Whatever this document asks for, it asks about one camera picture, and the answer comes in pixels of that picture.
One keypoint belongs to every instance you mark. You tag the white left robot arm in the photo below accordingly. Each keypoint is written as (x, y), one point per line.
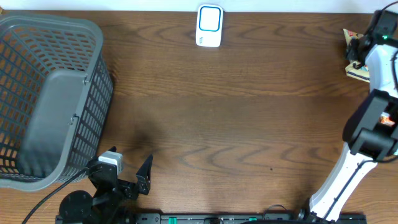
(107, 205)

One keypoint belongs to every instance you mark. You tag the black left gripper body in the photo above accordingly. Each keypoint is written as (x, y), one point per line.
(108, 199)

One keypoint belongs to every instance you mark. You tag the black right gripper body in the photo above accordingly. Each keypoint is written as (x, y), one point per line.
(353, 53)

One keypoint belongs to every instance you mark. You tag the orange wiper sheet bag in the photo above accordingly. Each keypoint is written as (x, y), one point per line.
(362, 73)

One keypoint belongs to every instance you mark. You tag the white black barcode scanner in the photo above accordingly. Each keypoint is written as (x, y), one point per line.
(209, 26)

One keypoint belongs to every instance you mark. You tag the grey plastic basket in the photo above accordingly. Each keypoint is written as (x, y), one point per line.
(55, 96)

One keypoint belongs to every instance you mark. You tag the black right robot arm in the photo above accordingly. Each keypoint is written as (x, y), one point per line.
(370, 135)

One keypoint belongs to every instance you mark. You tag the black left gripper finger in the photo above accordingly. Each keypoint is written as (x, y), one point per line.
(112, 149)
(144, 176)

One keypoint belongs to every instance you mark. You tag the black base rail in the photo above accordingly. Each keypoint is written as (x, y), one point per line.
(271, 217)

